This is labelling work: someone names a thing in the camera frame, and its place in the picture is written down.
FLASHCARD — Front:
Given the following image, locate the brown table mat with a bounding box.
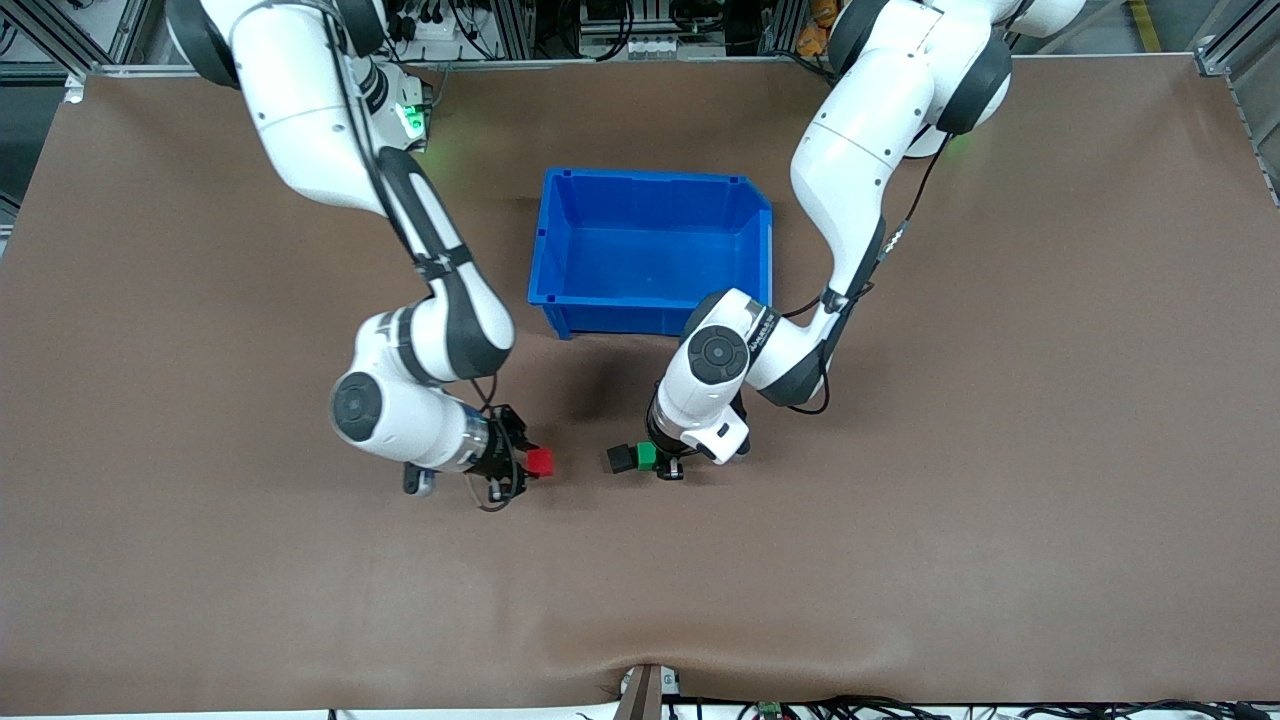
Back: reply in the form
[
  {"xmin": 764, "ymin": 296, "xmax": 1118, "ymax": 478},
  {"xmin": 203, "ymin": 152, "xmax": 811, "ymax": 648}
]
[{"xmin": 0, "ymin": 55, "xmax": 1280, "ymax": 716}]

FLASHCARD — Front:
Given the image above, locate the metal table clamp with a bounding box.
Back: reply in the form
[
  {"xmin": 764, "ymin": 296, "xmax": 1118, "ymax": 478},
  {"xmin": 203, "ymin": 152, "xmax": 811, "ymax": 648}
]
[{"xmin": 618, "ymin": 663, "xmax": 683, "ymax": 720}]

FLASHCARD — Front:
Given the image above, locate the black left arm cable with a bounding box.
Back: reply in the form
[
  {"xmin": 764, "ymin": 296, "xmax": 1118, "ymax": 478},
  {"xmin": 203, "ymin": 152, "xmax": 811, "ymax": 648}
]
[{"xmin": 780, "ymin": 150, "xmax": 941, "ymax": 416}]

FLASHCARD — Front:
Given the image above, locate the silver table edge rail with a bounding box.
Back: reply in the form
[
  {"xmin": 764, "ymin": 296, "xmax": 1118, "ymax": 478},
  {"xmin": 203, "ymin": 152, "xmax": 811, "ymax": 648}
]
[{"xmin": 85, "ymin": 57, "xmax": 841, "ymax": 77}]

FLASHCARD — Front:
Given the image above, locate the orange toy bread pile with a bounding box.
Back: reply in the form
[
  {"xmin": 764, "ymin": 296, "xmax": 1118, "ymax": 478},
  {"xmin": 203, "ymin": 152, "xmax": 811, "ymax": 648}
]
[{"xmin": 797, "ymin": 0, "xmax": 839, "ymax": 57}]

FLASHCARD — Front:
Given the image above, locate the aluminium frame post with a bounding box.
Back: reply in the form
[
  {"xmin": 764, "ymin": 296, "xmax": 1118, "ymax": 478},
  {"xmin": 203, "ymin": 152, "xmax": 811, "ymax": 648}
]
[
  {"xmin": 480, "ymin": 0, "xmax": 537, "ymax": 61},
  {"xmin": 0, "ymin": 0, "xmax": 136, "ymax": 79},
  {"xmin": 760, "ymin": 0, "xmax": 803, "ymax": 56},
  {"xmin": 1193, "ymin": 0, "xmax": 1280, "ymax": 77}
]

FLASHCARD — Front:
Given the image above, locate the black electronics box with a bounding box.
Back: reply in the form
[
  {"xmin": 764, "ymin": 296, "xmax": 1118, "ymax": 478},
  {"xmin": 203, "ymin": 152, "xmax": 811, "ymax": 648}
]
[{"xmin": 578, "ymin": 0, "xmax": 726, "ymax": 61}]

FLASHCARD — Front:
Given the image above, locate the white power strip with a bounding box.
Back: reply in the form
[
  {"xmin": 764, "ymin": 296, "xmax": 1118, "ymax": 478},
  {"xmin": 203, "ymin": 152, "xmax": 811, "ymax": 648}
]
[{"xmin": 395, "ymin": 8, "xmax": 479, "ymax": 43}]

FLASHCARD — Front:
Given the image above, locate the blue plastic storage bin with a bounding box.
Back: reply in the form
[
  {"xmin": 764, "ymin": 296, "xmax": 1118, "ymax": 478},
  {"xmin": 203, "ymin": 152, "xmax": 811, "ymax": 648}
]
[{"xmin": 527, "ymin": 167, "xmax": 776, "ymax": 341}]

